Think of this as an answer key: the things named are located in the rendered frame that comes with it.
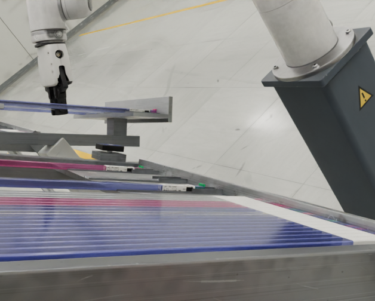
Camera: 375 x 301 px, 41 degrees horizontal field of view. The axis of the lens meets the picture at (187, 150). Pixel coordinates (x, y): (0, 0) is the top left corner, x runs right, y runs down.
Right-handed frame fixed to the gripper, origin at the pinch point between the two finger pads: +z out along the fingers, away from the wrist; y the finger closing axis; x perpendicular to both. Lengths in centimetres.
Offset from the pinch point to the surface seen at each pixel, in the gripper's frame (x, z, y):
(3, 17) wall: -221, -141, 690
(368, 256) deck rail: 11, 16, -93
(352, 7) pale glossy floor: -219, -38, 64
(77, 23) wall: -341, -127, 680
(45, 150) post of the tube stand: 5.4, 10.2, -0.6
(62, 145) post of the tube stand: 1.6, 9.4, -3.0
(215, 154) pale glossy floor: -109, 34, 73
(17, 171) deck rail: 20.0, 10.9, -23.8
